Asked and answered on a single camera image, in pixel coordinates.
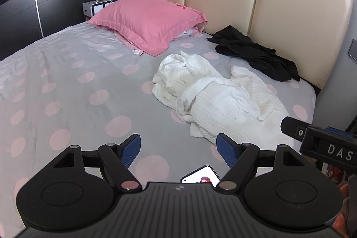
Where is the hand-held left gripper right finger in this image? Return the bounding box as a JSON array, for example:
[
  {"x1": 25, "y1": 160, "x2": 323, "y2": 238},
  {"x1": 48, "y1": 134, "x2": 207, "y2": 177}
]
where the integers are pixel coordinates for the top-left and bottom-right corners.
[{"x1": 216, "y1": 132, "x2": 303, "y2": 194}]

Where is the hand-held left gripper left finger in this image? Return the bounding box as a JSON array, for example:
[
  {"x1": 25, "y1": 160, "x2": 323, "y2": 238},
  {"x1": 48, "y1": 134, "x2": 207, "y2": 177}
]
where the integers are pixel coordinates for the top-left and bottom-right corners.
[{"x1": 52, "y1": 133, "x2": 143, "y2": 194}]

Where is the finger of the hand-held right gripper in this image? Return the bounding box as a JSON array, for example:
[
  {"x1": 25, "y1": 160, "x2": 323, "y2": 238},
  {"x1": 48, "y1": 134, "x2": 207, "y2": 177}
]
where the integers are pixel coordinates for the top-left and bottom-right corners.
[{"x1": 281, "y1": 116, "x2": 309, "y2": 141}]

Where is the smartphone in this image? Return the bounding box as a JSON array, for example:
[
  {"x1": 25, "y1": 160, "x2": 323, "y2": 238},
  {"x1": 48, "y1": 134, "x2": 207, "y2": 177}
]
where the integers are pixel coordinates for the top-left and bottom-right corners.
[{"x1": 180, "y1": 165, "x2": 221, "y2": 187}]

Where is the black garment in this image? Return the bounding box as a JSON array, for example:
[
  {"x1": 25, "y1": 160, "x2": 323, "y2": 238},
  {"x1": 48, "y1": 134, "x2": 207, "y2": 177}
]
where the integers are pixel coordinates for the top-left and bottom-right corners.
[{"x1": 207, "y1": 25, "x2": 300, "y2": 82}]

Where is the grey bed with pink dots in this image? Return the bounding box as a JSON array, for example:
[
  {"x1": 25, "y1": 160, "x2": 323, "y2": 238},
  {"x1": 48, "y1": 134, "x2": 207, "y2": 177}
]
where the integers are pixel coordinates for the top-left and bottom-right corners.
[{"x1": 0, "y1": 0, "x2": 317, "y2": 238}]

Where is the white printed pillow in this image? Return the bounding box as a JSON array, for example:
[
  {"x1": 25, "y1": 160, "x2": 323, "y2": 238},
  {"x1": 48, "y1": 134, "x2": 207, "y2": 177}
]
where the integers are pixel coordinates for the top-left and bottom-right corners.
[{"x1": 113, "y1": 25, "x2": 205, "y2": 56}]

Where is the pink pillow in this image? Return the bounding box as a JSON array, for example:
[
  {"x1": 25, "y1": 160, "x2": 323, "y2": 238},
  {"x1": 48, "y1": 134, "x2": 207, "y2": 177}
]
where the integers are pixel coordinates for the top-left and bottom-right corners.
[{"x1": 88, "y1": 0, "x2": 208, "y2": 57}]

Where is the white nightstand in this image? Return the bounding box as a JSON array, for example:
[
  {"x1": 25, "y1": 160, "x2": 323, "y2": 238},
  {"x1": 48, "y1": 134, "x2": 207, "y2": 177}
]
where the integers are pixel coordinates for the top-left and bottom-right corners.
[{"x1": 83, "y1": 0, "x2": 121, "y2": 22}]

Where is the black wardrobe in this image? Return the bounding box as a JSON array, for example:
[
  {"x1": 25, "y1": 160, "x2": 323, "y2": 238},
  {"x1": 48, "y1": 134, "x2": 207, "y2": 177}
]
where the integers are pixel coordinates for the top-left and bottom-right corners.
[{"x1": 0, "y1": 0, "x2": 101, "y2": 60}]

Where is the grey wall switch panel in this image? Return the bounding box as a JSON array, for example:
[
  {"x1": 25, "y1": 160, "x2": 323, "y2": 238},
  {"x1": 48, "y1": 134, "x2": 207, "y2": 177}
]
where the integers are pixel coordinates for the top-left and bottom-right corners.
[{"x1": 347, "y1": 39, "x2": 357, "y2": 60}]

